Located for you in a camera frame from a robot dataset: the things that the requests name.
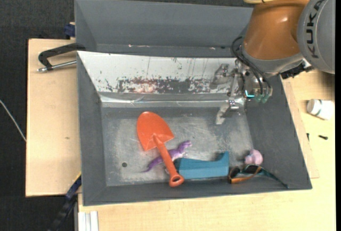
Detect orange and black sunglasses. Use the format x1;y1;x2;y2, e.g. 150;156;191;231
227;164;288;188

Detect teal blue block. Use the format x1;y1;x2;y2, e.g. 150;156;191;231
173;150;231;180

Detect grey metal bin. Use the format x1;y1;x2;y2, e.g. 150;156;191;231
74;0;313;207

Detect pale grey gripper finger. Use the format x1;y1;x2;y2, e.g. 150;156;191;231
215;99;240;126
209;63;233;90

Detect white plastic bottle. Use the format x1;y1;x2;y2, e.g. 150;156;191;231
306;98;335;121

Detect purple toy dinosaur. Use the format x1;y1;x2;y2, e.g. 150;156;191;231
143;140;193;173

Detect pink toy animal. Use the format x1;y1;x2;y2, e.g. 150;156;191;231
244;148;264;166

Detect orange toy shovel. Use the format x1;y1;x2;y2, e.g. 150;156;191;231
136;110;185;188

